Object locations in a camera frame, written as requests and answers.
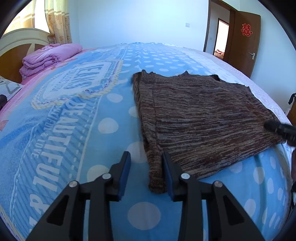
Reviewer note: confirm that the beige patterned curtain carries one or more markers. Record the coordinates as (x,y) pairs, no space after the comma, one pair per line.
(58,21)

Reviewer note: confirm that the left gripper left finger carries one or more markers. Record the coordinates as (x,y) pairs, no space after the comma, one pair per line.
(64,219)

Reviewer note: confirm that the folded pink quilt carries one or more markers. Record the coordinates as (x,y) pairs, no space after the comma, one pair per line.
(47,56)

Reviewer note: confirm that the wooden bedside cabinet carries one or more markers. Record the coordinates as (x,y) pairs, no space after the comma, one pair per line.
(292,116)

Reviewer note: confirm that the brown wooden door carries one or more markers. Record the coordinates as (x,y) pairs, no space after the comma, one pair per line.
(238,46)

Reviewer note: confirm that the brown knitted sweater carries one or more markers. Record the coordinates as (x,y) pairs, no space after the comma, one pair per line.
(205,123)

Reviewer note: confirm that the white pillow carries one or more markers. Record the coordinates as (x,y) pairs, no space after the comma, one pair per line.
(9,88)

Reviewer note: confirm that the red double happiness decoration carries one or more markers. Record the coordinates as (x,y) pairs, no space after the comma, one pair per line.
(246,30)

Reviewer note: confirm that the clothes pile on cabinet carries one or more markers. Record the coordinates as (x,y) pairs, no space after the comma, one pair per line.
(292,98)

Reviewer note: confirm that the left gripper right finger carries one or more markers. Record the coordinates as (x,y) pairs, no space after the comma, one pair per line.
(226,218)

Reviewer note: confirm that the cream wooden headboard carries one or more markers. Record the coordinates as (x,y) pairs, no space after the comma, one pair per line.
(17,44)

